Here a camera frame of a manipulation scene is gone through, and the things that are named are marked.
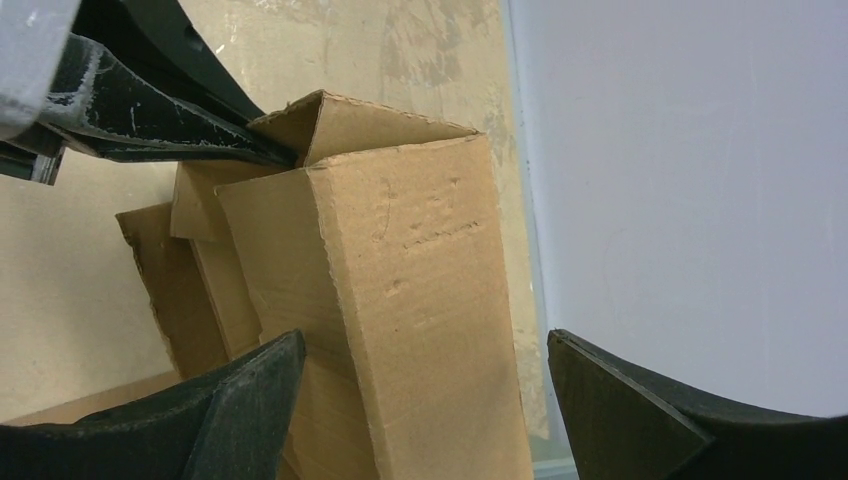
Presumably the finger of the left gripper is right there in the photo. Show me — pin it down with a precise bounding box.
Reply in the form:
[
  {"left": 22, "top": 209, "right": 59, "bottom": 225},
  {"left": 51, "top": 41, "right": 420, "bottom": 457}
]
[
  {"left": 39, "top": 34, "right": 297, "bottom": 167},
  {"left": 72, "top": 0, "right": 263, "bottom": 125}
]

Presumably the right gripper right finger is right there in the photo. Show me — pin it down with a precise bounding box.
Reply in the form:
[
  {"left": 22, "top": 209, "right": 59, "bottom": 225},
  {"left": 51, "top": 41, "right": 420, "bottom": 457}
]
[{"left": 547, "top": 329, "right": 847, "bottom": 479}]

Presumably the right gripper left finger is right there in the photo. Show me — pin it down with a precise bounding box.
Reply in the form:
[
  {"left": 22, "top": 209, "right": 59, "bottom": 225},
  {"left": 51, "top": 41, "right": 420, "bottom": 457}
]
[{"left": 1, "top": 330, "right": 306, "bottom": 479}]

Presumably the brown cardboard box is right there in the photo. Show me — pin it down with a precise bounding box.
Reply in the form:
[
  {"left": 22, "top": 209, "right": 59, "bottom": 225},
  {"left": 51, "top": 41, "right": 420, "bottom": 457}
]
[{"left": 0, "top": 89, "right": 537, "bottom": 480}]

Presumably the clear plastic storage bin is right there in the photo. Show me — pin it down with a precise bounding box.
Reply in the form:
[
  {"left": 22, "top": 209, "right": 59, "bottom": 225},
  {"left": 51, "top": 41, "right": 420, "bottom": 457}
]
[{"left": 533, "top": 457, "right": 579, "bottom": 480}]

